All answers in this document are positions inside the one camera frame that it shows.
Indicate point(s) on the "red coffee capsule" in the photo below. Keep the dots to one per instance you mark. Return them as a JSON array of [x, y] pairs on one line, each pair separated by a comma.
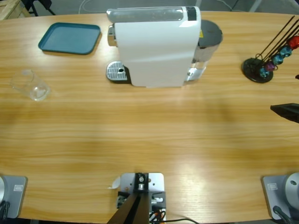
[[294, 42]]

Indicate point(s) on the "clear drinking glass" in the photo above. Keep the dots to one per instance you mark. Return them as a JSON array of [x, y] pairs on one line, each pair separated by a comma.
[[37, 92]]

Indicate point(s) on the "teal coffee capsule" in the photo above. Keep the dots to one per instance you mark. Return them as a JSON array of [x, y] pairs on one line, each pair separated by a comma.
[[285, 51], [278, 59], [264, 73]]

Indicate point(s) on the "purple coffee capsule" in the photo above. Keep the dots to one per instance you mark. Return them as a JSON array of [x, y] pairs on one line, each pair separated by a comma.
[[270, 67]]

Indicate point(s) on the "white capsule coffee machine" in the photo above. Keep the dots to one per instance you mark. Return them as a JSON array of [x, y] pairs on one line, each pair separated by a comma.
[[154, 46]]

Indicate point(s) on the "black capsule stand with rods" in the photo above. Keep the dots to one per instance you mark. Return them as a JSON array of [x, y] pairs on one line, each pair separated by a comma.
[[251, 66]]

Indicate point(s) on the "grey metal leg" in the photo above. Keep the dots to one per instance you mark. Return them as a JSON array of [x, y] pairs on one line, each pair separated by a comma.
[[255, 4]]

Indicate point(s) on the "grey water tank dark lid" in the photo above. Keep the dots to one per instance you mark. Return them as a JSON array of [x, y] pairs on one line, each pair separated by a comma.
[[209, 31]]

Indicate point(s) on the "white mounting block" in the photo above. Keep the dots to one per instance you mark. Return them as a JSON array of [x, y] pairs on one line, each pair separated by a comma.
[[156, 184]]

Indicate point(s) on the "silver drip tray grate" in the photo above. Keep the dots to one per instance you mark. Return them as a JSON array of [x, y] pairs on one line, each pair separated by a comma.
[[114, 70]]

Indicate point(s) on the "white paper tag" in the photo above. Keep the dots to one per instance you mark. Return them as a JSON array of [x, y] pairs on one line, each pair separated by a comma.
[[115, 183]]

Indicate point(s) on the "teal plastic tray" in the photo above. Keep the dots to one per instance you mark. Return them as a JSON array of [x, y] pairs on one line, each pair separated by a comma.
[[70, 38]]

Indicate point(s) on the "black stand legs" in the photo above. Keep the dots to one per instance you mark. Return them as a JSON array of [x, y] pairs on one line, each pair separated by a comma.
[[47, 3]]

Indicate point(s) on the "wooden crate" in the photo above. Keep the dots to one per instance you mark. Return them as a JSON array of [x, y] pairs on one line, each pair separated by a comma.
[[11, 9]]

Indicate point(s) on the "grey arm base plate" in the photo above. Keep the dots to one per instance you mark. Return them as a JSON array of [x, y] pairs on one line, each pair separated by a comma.
[[16, 198], [271, 198]]

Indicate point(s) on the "black camera post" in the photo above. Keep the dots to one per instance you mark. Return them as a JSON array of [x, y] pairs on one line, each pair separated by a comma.
[[135, 210]]

